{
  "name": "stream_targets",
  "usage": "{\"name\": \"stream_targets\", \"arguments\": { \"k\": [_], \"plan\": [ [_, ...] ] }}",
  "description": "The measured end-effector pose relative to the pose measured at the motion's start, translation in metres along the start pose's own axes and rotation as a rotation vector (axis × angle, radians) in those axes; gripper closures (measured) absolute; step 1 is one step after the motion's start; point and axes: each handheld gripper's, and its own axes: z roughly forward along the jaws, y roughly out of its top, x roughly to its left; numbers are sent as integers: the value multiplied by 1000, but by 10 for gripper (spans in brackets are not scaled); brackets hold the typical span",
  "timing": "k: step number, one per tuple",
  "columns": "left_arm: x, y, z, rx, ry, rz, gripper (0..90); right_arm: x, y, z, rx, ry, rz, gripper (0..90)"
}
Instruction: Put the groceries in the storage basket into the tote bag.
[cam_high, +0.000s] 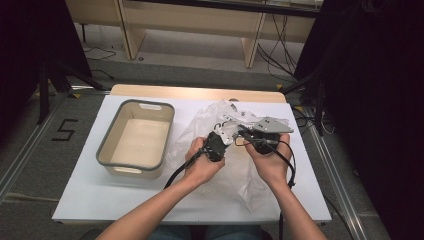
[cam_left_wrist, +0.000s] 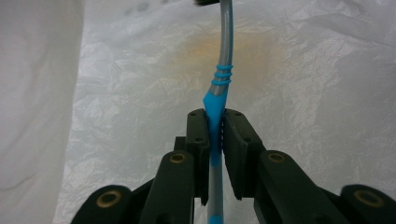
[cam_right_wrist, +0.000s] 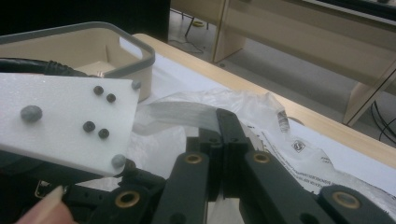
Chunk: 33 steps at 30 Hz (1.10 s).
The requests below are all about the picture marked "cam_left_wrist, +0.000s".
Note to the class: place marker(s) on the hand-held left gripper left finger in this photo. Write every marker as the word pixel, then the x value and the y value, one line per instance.
pixel 197 140

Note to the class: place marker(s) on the blue toothbrush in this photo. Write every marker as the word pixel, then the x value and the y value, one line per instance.
pixel 224 46

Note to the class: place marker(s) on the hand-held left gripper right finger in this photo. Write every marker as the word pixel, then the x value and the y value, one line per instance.
pixel 241 155

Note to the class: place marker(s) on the clear smiley plastic bag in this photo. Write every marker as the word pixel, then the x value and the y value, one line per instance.
pixel 311 77

